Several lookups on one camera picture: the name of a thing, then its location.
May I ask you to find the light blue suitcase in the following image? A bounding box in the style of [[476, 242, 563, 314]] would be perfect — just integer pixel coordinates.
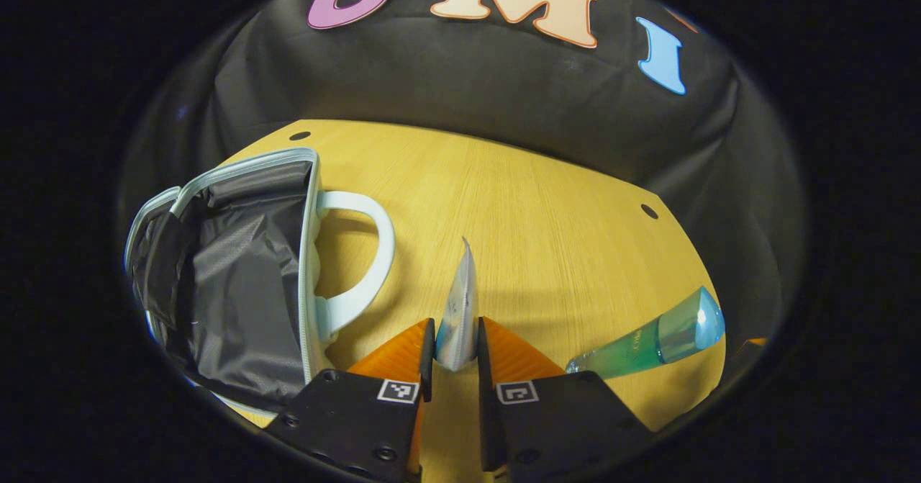
[[124, 147, 396, 419]]

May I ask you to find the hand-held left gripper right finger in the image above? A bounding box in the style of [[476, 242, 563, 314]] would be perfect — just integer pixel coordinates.
[[477, 316, 652, 482]]

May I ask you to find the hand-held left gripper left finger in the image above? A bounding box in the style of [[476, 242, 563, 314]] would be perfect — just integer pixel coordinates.
[[265, 317, 437, 482]]

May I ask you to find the teal skin care bottle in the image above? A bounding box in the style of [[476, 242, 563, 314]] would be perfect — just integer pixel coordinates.
[[566, 286, 726, 380]]

